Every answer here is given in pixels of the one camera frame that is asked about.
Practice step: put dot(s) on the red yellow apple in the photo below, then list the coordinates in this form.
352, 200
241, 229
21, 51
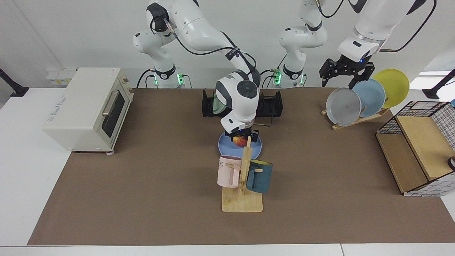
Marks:
241, 142

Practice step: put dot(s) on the light blue plate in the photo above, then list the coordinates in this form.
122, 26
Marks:
371, 94

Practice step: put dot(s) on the grey plate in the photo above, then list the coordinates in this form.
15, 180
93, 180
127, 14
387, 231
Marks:
343, 107

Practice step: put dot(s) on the pale green plate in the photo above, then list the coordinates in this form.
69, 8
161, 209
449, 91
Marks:
217, 106

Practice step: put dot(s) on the wooden plate rack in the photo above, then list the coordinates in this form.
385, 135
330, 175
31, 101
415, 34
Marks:
369, 117

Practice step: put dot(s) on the black dish rack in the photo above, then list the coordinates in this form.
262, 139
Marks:
270, 106

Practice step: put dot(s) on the yellow plate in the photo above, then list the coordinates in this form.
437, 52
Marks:
394, 85

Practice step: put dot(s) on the pink cup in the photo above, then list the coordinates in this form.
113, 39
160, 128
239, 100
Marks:
227, 174

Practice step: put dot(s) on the dark blue cup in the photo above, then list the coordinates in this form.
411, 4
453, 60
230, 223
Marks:
261, 179

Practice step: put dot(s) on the wooden cup stand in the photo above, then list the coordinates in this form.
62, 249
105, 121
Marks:
241, 202

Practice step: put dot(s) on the brown table cloth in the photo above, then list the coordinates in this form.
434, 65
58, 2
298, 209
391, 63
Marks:
170, 199

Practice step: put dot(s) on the pale toaster oven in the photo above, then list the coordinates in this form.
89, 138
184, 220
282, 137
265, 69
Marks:
81, 117

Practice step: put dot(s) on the white wall boxes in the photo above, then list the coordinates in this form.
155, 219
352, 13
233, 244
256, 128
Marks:
58, 78

